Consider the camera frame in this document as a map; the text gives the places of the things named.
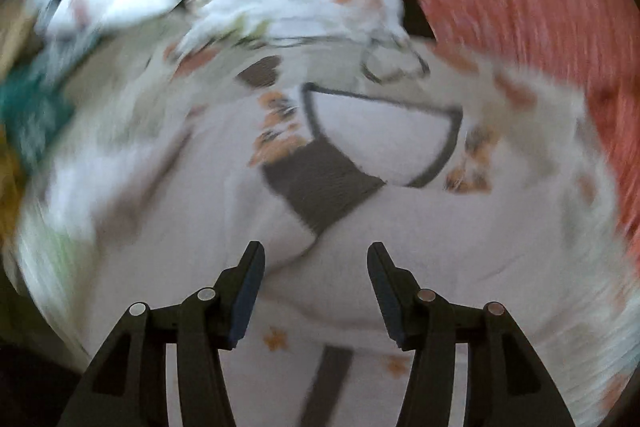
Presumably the mustard yellow cloth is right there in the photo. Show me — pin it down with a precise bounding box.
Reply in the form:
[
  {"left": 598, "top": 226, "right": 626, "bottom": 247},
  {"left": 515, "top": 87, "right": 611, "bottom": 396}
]
[{"left": 0, "top": 132, "right": 26, "bottom": 228}]

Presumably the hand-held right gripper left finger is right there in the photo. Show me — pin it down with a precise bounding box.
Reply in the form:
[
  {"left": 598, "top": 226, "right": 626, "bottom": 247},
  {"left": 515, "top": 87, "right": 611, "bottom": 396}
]
[{"left": 57, "top": 241, "right": 266, "bottom": 427}]

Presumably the teal box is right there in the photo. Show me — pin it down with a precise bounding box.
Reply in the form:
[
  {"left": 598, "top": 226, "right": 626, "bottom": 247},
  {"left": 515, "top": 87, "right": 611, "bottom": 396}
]
[{"left": 0, "top": 62, "right": 76, "bottom": 168}]

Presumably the white grey-trimmed small garment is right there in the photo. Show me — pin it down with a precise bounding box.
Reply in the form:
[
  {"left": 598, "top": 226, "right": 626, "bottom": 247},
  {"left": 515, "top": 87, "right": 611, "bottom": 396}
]
[{"left": 50, "top": 39, "right": 626, "bottom": 427}]

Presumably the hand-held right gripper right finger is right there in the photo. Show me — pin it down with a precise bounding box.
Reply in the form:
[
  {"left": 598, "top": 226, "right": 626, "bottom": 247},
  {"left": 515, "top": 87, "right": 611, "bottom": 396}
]
[{"left": 366, "top": 242, "right": 576, "bottom": 427}]

